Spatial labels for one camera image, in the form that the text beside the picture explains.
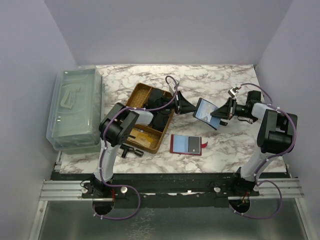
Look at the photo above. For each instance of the black T-shaped tool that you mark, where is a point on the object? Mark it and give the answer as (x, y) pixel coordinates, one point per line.
(129, 149)

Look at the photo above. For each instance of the black card holder in tray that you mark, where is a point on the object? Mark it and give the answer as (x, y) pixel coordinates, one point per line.
(160, 119)

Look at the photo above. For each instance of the grey VIP card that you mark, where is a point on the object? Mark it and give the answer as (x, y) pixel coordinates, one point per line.
(194, 145)

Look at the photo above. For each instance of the clear plastic storage box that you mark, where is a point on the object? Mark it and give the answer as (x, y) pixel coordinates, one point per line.
(76, 111)

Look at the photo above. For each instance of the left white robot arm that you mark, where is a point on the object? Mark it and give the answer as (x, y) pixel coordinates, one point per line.
(116, 127)

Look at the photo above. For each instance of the gold cards in tray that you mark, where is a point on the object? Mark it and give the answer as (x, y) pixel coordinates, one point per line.
(141, 138)

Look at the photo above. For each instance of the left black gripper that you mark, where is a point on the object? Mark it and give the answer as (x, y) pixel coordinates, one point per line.
(178, 105)

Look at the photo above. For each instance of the woven wicker organizer tray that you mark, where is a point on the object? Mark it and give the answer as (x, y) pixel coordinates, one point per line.
(143, 98)

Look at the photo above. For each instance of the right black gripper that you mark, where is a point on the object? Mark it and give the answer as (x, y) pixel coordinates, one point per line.
(232, 109)

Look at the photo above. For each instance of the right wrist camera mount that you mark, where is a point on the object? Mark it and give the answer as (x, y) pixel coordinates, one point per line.
(234, 91)

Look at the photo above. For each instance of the aluminium frame rail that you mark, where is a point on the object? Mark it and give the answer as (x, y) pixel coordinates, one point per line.
(62, 190)

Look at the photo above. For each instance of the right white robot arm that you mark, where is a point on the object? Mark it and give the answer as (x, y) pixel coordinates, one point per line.
(276, 136)

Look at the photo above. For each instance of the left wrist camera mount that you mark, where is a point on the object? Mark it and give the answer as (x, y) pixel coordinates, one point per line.
(172, 86)

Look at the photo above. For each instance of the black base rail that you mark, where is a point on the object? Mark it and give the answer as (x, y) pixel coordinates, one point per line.
(178, 190)

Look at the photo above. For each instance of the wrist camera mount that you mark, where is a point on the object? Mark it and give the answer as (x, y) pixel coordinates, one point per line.
(234, 91)
(172, 86)

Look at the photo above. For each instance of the red card holder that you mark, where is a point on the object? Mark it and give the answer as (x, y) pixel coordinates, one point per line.
(179, 145)

